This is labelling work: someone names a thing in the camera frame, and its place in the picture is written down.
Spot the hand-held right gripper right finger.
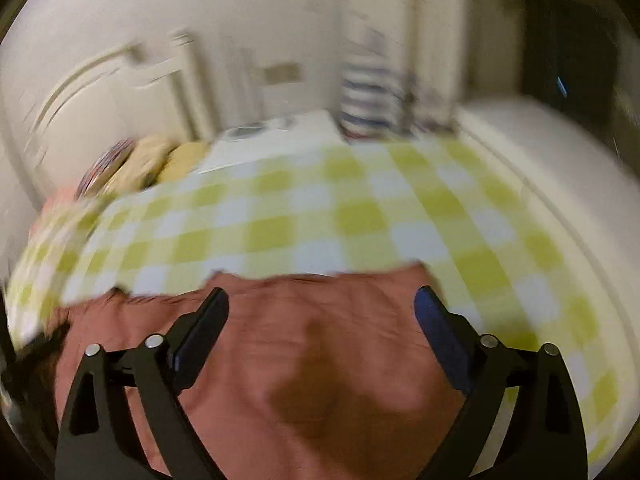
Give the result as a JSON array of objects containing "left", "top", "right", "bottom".
[{"left": 414, "top": 285, "right": 588, "bottom": 480}]

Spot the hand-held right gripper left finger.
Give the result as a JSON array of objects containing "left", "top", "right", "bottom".
[{"left": 54, "top": 287, "right": 231, "bottom": 480}]

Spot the reddish brown quilted jacket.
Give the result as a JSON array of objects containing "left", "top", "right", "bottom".
[{"left": 50, "top": 265, "right": 483, "bottom": 480}]

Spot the green checkered quilt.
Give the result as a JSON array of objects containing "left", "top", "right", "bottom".
[{"left": 7, "top": 137, "right": 626, "bottom": 471}]

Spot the yellow pillow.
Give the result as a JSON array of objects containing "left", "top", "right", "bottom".
[
  {"left": 107, "top": 135, "right": 176, "bottom": 191},
  {"left": 165, "top": 141, "right": 211, "bottom": 176}
]

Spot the patterned round cushion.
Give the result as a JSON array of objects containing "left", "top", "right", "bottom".
[{"left": 75, "top": 137, "right": 136, "bottom": 196}]

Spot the white window sill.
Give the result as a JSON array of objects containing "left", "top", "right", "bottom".
[{"left": 450, "top": 97, "right": 640, "bottom": 461}]

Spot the white nightstand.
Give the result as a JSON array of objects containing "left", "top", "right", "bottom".
[{"left": 200, "top": 109, "right": 346, "bottom": 173}]

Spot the white bed headboard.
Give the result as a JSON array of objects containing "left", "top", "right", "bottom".
[{"left": 30, "top": 30, "right": 211, "bottom": 161}]

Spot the ship print curtain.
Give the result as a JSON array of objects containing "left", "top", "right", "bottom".
[{"left": 340, "top": 0, "right": 471, "bottom": 138}]

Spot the dark window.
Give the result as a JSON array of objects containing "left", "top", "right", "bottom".
[{"left": 520, "top": 0, "right": 640, "bottom": 126}]

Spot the beige wall socket plate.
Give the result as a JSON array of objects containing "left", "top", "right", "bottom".
[{"left": 262, "top": 62, "right": 303, "bottom": 86}]

